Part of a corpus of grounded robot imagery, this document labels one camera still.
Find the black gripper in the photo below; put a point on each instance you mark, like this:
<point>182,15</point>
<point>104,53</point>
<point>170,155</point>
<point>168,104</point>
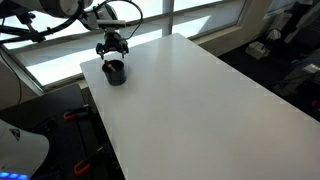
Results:
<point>112,41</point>

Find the red and white marker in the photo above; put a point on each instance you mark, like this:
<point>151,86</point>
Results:
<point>106,62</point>

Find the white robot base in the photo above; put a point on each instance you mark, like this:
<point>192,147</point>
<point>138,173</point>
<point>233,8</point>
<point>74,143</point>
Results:
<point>21,152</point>

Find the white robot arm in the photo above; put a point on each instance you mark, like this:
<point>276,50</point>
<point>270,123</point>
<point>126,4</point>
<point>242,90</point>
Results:
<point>99,17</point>

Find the dark blue cup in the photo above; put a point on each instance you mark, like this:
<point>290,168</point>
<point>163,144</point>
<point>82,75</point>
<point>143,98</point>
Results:
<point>115,78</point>

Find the black mounting table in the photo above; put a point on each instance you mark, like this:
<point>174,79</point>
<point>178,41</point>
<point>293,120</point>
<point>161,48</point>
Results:
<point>69,141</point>

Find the white device on floor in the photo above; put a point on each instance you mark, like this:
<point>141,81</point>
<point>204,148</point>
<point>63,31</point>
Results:
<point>257,50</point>

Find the upper orange-handled clamp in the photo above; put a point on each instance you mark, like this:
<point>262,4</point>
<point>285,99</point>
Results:
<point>76,113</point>

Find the orange-handled clamp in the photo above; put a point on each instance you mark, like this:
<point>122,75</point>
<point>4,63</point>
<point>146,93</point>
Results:
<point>89,162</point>
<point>76,113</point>

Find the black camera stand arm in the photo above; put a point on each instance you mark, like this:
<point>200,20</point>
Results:
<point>20,34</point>

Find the lower orange-handled clamp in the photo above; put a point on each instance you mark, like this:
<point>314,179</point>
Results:
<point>89,162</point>

